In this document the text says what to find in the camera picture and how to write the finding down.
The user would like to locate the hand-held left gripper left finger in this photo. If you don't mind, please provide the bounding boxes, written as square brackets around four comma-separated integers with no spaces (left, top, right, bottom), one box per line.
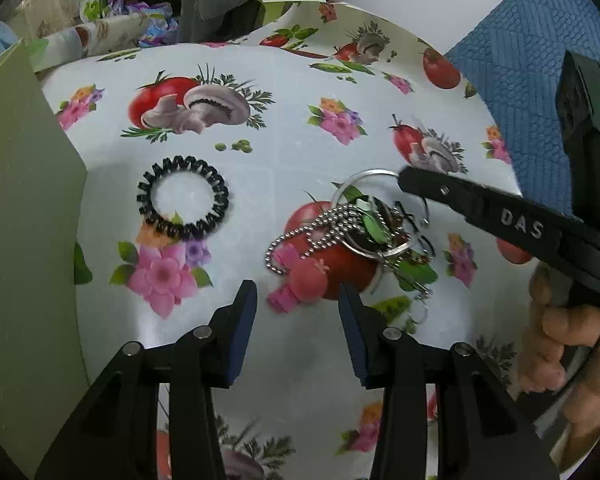
[35,280,258,480]

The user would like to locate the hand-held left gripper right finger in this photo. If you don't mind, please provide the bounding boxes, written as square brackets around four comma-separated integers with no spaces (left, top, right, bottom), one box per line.
[337,282,561,480]

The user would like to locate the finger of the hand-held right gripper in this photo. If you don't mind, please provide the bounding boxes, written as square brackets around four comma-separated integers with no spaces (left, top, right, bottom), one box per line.
[397,165,567,262]

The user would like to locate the pink figure keychain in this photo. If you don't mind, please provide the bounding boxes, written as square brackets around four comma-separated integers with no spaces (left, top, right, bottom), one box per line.
[267,247,332,314]

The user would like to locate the silver ball chain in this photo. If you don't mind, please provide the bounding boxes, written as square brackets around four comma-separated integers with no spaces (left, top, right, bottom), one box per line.
[265,207,376,276]

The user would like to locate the silver bangle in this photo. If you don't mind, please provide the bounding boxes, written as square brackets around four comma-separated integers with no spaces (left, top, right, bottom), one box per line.
[330,168,431,293]

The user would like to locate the black spiral hair tie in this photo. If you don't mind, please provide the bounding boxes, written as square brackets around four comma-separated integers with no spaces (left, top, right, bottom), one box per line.
[137,156,229,240]

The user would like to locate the person's right hand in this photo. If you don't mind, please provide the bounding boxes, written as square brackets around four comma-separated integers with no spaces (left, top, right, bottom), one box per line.
[519,264,600,466]

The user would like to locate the blue quilted blanket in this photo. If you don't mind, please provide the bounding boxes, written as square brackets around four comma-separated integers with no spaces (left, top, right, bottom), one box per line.
[445,0,600,221]

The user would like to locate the vegetable print tablecloth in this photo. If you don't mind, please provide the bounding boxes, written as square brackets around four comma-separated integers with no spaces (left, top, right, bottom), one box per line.
[30,0,531,480]

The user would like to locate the colourful plastic bags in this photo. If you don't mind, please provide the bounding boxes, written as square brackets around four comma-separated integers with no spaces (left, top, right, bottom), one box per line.
[77,0,181,49]

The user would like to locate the food print oilcloth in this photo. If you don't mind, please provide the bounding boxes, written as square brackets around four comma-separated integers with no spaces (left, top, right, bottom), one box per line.
[32,12,153,73]

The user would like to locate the grey clothing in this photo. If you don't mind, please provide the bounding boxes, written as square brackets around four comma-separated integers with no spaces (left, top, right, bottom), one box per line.
[180,0,342,44]

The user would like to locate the beige lace cloth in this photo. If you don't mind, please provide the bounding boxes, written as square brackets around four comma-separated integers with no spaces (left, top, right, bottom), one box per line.
[20,0,77,41]

